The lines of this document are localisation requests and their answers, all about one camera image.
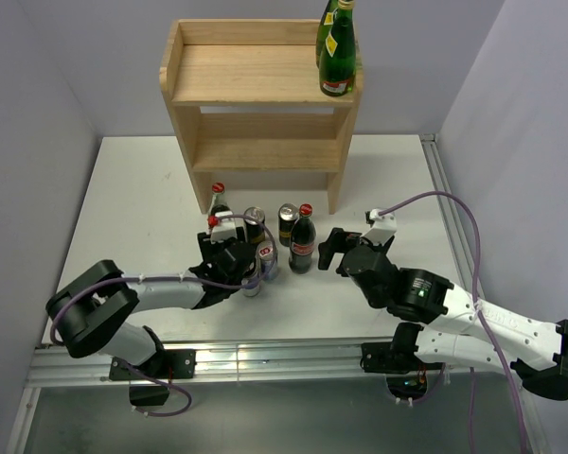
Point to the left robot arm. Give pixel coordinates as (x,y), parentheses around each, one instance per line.
(90,315)

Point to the left black tonic can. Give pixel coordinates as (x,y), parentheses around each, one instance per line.
(254,218)

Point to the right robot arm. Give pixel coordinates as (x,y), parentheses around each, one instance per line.
(441,323)

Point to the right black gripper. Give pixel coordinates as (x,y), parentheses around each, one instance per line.
(334,243)

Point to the wooden shelf unit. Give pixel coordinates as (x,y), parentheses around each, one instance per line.
(243,95)

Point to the glass cola bottle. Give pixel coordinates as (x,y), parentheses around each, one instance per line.
(218,203)
(302,241)

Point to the black tonic can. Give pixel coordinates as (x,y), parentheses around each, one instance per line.
(287,217)
(254,218)

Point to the front green glass bottle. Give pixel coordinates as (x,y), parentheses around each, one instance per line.
(337,62)

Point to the right aluminium side rail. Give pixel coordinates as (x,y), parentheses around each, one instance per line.
(451,212)

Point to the rear green glass bottle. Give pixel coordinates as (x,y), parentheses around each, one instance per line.
(325,25)

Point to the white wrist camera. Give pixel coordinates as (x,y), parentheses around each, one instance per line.
(381,229)
(221,227)

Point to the green glass bottle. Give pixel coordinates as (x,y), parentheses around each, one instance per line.
(325,25)
(337,62)

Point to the right black tonic can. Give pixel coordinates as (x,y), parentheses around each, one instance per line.
(287,217)

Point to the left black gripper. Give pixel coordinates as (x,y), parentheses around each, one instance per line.
(206,245)

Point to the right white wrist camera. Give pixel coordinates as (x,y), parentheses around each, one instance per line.
(381,229)

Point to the blue silver energy can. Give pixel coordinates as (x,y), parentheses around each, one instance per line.
(267,260)
(250,287)

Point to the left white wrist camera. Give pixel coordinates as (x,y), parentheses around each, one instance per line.
(221,227)

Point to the aluminium mounting rail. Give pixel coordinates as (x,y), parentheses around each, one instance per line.
(213,362)

